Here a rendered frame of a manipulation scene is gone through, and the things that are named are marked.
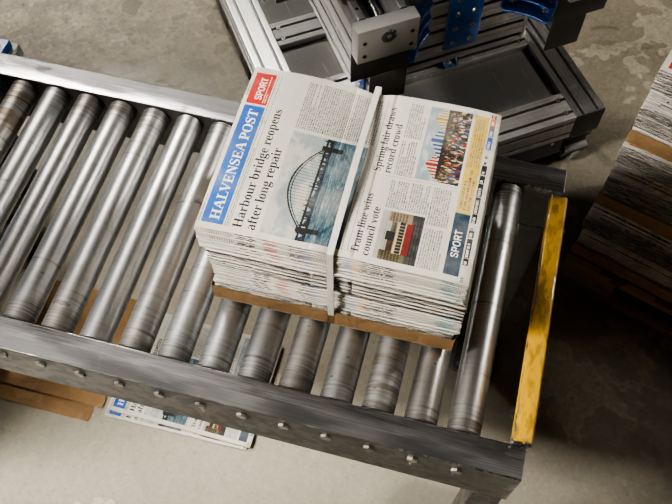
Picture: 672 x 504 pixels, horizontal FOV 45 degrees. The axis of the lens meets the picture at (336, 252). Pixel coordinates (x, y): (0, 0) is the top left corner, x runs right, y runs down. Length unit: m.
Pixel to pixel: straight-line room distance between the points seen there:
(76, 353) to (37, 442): 0.87
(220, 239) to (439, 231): 0.29
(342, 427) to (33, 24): 2.05
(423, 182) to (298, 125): 0.20
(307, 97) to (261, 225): 0.22
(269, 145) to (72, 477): 1.18
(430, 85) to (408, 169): 1.20
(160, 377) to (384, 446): 0.35
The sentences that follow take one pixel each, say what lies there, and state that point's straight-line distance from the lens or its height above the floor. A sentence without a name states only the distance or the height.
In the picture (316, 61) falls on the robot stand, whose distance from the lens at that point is 2.35.
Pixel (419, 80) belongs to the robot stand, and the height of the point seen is 0.21.
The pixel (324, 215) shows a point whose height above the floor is 1.03.
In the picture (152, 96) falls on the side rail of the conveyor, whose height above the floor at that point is 0.80.
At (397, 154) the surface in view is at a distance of 1.13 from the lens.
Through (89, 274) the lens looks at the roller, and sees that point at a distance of 1.36.
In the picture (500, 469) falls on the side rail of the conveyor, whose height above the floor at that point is 0.80.
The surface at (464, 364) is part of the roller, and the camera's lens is 1.25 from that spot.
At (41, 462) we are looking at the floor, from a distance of 2.13.
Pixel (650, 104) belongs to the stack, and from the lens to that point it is 1.68.
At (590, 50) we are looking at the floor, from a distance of 2.79.
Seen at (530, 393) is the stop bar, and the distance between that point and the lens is 1.22.
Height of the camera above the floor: 1.94
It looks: 61 degrees down
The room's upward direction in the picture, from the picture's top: straight up
